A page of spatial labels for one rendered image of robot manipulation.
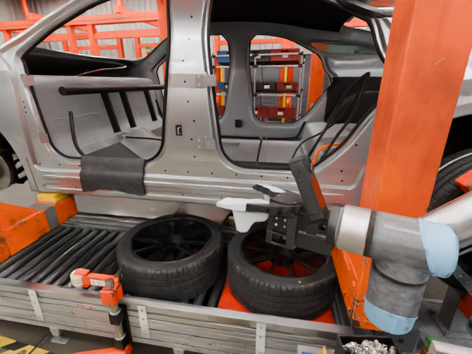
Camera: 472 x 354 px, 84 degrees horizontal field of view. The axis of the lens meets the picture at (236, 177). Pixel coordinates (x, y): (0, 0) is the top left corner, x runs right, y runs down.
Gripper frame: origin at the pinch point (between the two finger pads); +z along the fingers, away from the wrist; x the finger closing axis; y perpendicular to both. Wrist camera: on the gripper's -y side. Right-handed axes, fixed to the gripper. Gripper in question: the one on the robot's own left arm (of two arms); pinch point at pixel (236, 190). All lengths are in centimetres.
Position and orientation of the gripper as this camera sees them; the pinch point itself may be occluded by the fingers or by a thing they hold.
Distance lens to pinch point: 53.2
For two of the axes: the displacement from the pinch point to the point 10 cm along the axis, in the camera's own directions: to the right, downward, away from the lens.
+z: -8.7, -1.7, 4.7
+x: 4.9, -1.7, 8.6
